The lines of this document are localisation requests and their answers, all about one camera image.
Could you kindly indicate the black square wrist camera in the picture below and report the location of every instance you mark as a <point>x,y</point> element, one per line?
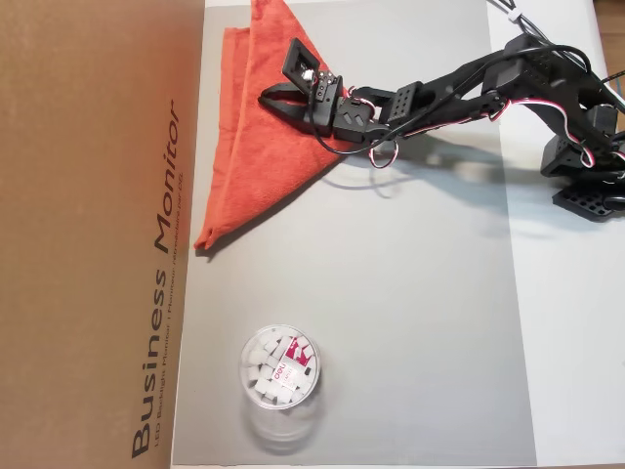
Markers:
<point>300,63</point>

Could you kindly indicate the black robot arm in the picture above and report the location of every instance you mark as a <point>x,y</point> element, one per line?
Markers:
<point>454,88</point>

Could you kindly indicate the orange terry towel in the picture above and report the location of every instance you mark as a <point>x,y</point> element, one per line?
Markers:
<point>263,161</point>

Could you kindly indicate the red white eraser packet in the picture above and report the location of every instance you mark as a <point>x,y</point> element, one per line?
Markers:
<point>293,364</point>

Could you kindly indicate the grey table mat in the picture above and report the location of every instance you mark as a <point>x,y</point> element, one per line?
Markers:
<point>390,293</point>

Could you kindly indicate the brown cardboard monitor box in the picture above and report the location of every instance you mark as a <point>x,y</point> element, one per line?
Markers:
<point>88,244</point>

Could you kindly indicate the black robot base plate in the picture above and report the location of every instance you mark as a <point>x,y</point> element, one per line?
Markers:
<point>586,200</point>

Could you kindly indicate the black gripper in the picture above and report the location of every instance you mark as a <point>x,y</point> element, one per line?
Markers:
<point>316,111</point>

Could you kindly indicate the clear plastic jar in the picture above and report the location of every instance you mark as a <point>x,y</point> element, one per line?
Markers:
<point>280,376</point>

